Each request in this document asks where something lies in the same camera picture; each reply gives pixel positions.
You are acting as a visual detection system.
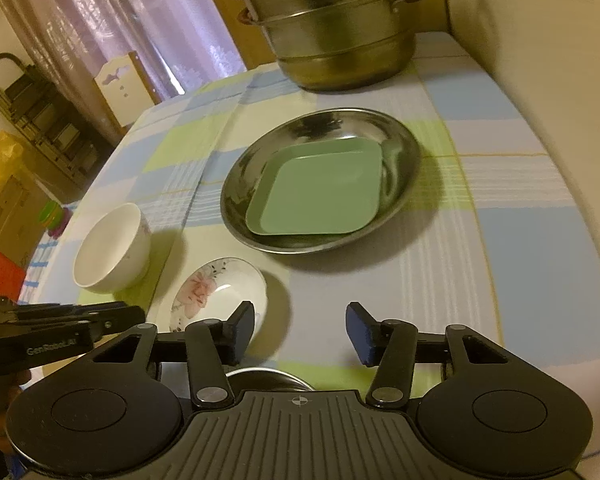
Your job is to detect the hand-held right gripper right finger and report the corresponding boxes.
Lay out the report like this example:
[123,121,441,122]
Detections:
[345,302,511,410]

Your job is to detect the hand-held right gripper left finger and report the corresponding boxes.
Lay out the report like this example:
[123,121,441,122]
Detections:
[91,301,257,410]

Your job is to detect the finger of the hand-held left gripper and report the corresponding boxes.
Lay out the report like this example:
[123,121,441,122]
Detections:
[0,302,127,322]
[10,306,147,335]

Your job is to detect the stainless steel bowl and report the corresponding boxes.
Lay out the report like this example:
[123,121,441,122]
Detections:
[224,366,317,394]

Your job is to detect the floral white small dish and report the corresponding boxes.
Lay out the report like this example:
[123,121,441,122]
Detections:
[170,257,269,334]

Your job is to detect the white ceramic bowl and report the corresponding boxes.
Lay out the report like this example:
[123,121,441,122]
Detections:
[72,202,152,295]

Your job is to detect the green square plate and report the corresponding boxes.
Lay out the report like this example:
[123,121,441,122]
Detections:
[244,139,385,237]

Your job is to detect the large stainless steel plate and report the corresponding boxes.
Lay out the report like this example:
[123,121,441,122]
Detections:
[219,107,422,255]

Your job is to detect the person's left hand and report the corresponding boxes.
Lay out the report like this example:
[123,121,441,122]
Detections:
[0,370,33,453]

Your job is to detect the blue white gingham cloth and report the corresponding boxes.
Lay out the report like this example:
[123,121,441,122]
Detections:
[19,200,81,307]

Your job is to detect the orange bag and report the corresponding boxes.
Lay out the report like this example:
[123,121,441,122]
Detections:
[0,251,29,305]

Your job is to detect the green pink plastic cups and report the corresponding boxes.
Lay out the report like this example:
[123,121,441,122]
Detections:
[38,199,74,239]

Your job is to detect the cardboard box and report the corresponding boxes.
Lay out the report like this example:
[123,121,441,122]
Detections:
[0,175,52,267]

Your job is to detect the blue green checked tablecloth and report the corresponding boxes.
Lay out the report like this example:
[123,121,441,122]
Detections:
[72,30,600,396]

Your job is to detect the yellow plastic bag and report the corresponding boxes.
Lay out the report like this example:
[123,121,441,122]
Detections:
[0,130,25,184]

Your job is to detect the black folding rack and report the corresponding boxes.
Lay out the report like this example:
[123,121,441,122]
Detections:
[0,53,127,195]

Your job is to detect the white wooden chair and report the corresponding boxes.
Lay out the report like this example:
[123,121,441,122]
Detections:
[93,50,162,129]

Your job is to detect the sheer purple curtain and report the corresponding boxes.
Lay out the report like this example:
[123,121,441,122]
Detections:
[0,0,249,128]

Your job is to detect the stainless steel steamer pot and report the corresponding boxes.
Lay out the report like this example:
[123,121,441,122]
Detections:
[230,0,444,94]

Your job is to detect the wooden door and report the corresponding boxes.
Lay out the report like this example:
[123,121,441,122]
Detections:
[194,0,281,70]

